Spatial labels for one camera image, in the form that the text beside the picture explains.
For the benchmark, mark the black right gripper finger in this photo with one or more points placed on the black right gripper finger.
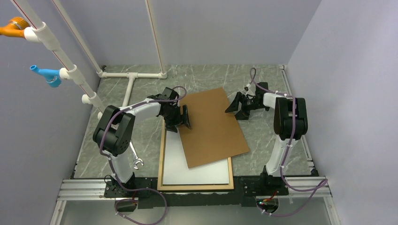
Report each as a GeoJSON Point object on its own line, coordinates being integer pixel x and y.
{"type": "Point", "coordinates": [242, 115]}
{"type": "Point", "coordinates": [234, 106]}

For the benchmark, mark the orange pipe fitting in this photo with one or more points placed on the orange pipe fitting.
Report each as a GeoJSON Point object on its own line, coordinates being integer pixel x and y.
{"type": "Point", "coordinates": [14, 28]}

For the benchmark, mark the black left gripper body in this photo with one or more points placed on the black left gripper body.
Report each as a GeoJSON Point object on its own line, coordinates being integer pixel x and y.
{"type": "Point", "coordinates": [173, 117]}

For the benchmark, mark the light wooden picture frame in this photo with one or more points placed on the light wooden picture frame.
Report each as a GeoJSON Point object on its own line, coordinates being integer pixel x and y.
{"type": "Point", "coordinates": [188, 188]}

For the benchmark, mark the brown fibreboard backing board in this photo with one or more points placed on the brown fibreboard backing board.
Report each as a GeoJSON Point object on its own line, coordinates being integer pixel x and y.
{"type": "Point", "coordinates": [214, 134]}

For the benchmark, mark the silver open-end wrench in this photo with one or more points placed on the silver open-end wrench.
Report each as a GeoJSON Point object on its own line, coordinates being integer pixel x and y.
{"type": "Point", "coordinates": [136, 160]}

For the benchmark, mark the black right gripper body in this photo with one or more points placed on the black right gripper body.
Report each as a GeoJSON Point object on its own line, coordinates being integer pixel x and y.
{"type": "Point", "coordinates": [249, 104]}

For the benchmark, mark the landscape photo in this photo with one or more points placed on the landscape photo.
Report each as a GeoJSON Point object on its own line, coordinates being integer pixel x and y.
{"type": "Point", "coordinates": [177, 172]}

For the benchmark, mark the white PVC pipe stand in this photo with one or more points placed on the white PVC pipe stand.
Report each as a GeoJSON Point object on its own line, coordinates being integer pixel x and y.
{"type": "Point", "coordinates": [36, 30]}

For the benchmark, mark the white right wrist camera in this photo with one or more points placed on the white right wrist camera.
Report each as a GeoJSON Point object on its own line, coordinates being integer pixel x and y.
{"type": "Point", "coordinates": [248, 91]}

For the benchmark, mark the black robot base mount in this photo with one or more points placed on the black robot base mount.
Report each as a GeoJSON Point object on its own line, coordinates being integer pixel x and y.
{"type": "Point", "coordinates": [246, 190]}

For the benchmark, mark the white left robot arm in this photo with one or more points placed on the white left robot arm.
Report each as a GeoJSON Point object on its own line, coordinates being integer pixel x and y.
{"type": "Point", "coordinates": [113, 133]}

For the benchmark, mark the blue pipe fitting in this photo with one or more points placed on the blue pipe fitting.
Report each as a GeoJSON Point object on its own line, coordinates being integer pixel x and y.
{"type": "Point", "coordinates": [51, 76]}

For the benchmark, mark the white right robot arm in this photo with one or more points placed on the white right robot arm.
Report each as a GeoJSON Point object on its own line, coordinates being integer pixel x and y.
{"type": "Point", "coordinates": [290, 124]}

